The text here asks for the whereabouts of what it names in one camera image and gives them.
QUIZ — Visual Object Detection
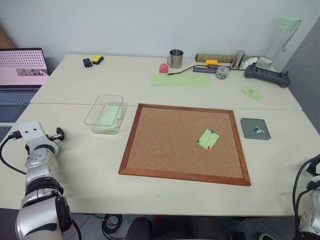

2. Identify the clear bottle with green lid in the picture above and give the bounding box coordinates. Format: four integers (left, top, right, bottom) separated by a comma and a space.
265, 15, 302, 72

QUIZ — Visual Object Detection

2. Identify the long green paper sheet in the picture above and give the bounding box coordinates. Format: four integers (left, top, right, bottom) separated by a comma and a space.
150, 73, 212, 88

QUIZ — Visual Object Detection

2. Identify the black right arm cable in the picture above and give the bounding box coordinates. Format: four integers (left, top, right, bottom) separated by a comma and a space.
291, 153, 320, 226

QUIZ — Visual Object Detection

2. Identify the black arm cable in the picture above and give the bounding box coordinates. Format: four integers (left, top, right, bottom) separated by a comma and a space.
291, 153, 320, 226
0, 130, 27, 176

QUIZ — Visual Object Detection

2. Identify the open laptop with pink screen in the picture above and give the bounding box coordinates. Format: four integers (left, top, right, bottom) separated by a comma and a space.
0, 47, 51, 123

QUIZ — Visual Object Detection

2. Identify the clear plastic container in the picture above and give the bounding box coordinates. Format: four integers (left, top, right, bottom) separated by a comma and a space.
84, 94, 128, 136

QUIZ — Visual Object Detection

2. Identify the steel mug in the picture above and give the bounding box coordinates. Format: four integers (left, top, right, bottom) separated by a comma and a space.
166, 49, 185, 69

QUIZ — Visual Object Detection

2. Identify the white crumpled cloth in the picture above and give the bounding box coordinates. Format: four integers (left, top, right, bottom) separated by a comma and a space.
241, 57, 259, 69

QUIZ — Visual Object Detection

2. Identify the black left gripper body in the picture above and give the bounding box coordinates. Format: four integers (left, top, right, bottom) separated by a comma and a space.
45, 126, 66, 144

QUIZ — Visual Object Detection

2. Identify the yellow and black eraser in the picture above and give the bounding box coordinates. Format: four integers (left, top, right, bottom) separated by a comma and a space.
91, 54, 105, 66

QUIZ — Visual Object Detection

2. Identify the green paper note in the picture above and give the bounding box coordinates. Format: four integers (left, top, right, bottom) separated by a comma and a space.
196, 128, 221, 152

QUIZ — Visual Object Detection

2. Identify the green printed sticky note pad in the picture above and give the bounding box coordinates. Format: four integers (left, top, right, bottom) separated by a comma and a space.
240, 85, 264, 102

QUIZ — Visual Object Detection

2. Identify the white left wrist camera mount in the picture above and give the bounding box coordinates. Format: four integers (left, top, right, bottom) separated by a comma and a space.
18, 120, 48, 149

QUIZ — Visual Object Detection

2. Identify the black handheld controller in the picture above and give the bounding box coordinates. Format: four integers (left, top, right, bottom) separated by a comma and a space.
244, 62, 293, 89

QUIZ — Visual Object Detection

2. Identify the grey square tray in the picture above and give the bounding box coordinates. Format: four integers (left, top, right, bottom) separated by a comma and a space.
239, 117, 272, 141

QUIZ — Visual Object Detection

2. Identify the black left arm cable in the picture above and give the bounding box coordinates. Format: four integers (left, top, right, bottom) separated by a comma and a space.
0, 130, 27, 176

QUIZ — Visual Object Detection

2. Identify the coiled black floor cable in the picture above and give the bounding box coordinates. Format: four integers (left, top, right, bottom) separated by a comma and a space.
100, 214, 124, 237

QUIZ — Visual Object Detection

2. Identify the black hub cable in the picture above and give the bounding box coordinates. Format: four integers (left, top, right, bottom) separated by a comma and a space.
166, 65, 196, 76

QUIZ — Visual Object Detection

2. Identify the black usb hub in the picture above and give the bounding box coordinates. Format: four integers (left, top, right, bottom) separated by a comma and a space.
192, 64, 232, 75

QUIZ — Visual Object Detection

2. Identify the steel cylinder tumbler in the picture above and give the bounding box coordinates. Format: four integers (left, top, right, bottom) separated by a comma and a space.
229, 49, 247, 70

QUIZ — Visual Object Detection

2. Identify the wood framed cork board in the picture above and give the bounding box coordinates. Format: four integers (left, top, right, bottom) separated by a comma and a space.
117, 103, 252, 187

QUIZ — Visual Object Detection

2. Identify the white and black shoe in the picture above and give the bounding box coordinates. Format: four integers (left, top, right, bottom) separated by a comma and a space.
256, 232, 276, 240

